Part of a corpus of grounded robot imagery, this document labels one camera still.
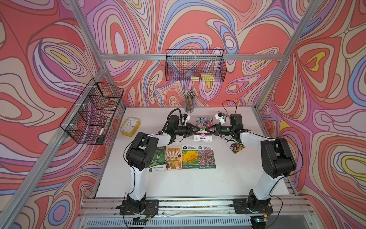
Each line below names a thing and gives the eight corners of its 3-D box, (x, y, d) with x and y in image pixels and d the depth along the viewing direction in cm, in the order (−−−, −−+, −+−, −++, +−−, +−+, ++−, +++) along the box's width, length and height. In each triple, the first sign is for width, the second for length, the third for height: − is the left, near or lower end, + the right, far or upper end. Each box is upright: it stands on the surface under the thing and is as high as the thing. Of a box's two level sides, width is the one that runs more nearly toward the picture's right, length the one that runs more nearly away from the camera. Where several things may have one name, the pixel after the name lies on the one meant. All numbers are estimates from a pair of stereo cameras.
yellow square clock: (119, 133, 106) (117, 131, 103) (130, 118, 115) (128, 116, 113) (132, 137, 104) (130, 134, 101) (142, 122, 113) (141, 119, 111)
